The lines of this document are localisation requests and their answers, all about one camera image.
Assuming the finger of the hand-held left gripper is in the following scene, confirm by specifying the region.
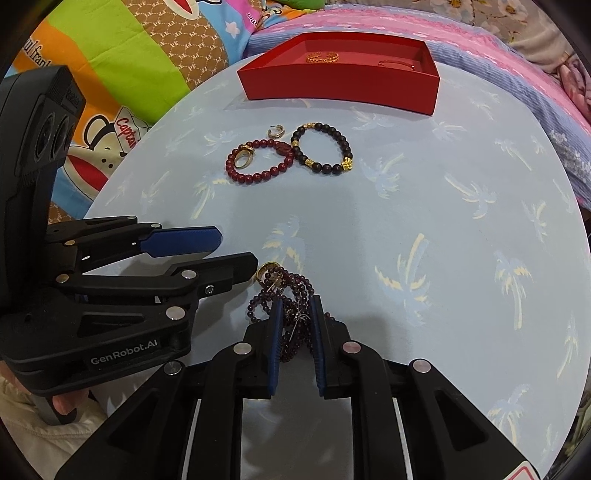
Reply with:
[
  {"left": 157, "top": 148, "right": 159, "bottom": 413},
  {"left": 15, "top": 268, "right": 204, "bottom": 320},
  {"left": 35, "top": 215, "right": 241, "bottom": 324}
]
[
  {"left": 46, "top": 215, "right": 223, "bottom": 274},
  {"left": 54, "top": 251, "right": 260, "bottom": 320}
]

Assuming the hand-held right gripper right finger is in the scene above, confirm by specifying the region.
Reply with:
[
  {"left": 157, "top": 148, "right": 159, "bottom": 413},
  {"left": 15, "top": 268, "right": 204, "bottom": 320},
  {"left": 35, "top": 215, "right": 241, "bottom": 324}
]
[{"left": 308, "top": 295, "right": 546, "bottom": 480}]

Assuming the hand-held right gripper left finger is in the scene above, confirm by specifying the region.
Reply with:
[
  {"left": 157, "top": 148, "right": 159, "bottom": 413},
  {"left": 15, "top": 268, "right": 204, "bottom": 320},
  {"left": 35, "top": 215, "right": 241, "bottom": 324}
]
[{"left": 53, "top": 298, "right": 284, "bottom": 480}]

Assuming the gold band ring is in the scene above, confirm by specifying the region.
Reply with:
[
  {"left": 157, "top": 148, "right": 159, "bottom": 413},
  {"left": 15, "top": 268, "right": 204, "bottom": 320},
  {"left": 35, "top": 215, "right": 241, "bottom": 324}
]
[{"left": 255, "top": 261, "right": 284, "bottom": 289}]

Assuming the purple bead bracelet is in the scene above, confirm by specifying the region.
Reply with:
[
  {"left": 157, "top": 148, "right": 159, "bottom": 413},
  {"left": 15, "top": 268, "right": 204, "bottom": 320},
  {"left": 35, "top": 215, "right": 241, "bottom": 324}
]
[{"left": 247, "top": 268, "right": 333, "bottom": 365}]

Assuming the red cardboard box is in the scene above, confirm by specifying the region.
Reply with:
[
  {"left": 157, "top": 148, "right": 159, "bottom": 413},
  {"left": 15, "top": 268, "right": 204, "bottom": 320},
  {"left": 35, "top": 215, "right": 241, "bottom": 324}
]
[{"left": 236, "top": 31, "right": 440, "bottom": 116}]

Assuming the person's left forearm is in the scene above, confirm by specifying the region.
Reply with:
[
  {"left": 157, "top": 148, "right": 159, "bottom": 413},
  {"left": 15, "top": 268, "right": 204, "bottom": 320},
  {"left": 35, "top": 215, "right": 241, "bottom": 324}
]
[{"left": 0, "top": 360, "right": 112, "bottom": 480}]

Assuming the person's left hand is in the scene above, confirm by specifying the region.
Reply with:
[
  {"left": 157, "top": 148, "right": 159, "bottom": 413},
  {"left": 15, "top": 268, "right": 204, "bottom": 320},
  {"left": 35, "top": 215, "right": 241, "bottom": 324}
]
[{"left": 52, "top": 389, "right": 90, "bottom": 424}]

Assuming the monkey printed blanket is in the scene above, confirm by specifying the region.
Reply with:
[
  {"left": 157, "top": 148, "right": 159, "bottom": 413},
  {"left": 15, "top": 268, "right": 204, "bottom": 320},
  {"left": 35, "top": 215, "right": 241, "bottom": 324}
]
[{"left": 9, "top": 0, "right": 287, "bottom": 217}]

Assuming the pink purple striped pillow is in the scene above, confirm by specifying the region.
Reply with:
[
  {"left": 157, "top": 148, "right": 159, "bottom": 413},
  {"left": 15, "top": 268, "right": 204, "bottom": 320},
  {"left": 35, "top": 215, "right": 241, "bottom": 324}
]
[{"left": 245, "top": 0, "right": 591, "bottom": 208}]

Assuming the pink quilted cloth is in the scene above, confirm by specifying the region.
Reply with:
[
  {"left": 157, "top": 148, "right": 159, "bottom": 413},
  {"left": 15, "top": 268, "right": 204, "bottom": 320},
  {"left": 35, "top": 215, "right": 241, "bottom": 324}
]
[{"left": 551, "top": 48, "right": 591, "bottom": 121}]

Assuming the beige floral blanket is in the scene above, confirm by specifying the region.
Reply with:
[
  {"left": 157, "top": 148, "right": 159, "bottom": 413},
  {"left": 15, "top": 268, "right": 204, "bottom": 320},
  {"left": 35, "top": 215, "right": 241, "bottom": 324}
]
[{"left": 416, "top": 0, "right": 583, "bottom": 70}]

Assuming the dark red bead bracelet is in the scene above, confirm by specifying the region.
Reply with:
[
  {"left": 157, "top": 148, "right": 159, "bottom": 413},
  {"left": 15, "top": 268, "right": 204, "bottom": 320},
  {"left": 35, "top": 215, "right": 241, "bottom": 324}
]
[{"left": 225, "top": 138, "right": 296, "bottom": 184}]

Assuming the black bead bracelet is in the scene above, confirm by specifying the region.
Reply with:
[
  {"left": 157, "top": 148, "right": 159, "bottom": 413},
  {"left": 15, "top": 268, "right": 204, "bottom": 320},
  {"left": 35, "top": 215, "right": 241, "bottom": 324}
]
[{"left": 290, "top": 121, "right": 355, "bottom": 176}]

